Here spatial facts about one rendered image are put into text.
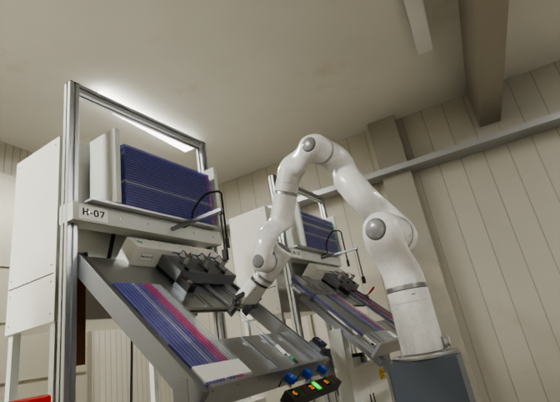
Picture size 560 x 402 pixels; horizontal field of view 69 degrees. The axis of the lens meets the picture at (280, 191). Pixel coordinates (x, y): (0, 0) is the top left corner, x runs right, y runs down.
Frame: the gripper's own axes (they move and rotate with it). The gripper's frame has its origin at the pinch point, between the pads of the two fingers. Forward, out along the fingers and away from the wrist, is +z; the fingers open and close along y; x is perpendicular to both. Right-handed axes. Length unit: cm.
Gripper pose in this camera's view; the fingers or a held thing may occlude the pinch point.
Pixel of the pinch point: (237, 312)
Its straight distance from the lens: 165.6
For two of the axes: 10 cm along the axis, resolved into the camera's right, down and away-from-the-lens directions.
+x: 6.3, 5.4, -5.6
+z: -5.7, 8.1, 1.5
